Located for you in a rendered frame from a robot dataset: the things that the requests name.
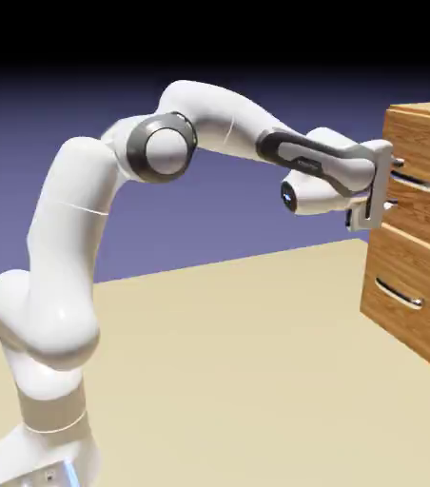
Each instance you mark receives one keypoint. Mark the light wood cabinet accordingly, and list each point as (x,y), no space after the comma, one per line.
(428,236)

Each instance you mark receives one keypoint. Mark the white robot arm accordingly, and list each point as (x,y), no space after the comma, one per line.
(66,243)

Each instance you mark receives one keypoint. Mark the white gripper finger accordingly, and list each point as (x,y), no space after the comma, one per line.
(389,206)
(397,163)

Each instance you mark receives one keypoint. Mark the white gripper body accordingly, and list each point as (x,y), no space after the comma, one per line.
(379,179)

